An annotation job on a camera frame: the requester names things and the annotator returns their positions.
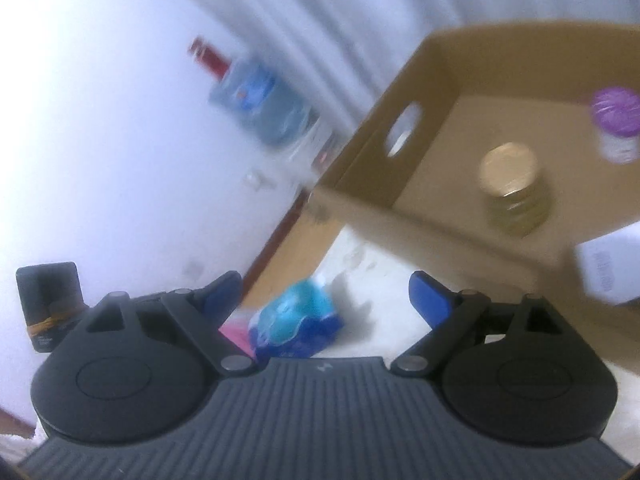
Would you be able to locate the purple-lidded air freshener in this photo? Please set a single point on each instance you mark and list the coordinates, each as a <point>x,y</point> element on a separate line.
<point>617,120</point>

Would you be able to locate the gold-capped glass jar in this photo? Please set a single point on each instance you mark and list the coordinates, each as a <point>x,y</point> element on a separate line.
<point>515,185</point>

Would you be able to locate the pink packet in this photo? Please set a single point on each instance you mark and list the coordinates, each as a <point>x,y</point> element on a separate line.
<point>237,335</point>

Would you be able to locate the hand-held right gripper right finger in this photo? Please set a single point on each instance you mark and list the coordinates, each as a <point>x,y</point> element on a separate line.
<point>425,295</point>

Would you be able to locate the white paper box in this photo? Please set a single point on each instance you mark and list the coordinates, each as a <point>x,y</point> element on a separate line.
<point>607,267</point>

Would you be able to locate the black box device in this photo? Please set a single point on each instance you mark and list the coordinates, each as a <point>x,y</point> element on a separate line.
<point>47,300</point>

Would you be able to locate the white curtain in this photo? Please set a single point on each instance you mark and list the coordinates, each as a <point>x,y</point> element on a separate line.
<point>350,10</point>

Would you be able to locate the blue tissue packet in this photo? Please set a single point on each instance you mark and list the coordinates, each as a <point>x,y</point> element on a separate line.
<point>300,320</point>

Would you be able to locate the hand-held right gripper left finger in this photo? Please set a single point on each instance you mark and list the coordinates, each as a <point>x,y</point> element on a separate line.
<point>220,292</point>

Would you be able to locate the brown cardboard box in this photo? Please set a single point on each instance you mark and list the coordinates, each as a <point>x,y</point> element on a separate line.
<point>450,85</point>

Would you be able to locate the large red-capped water jug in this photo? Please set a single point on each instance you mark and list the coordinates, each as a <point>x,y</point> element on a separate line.
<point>255,95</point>

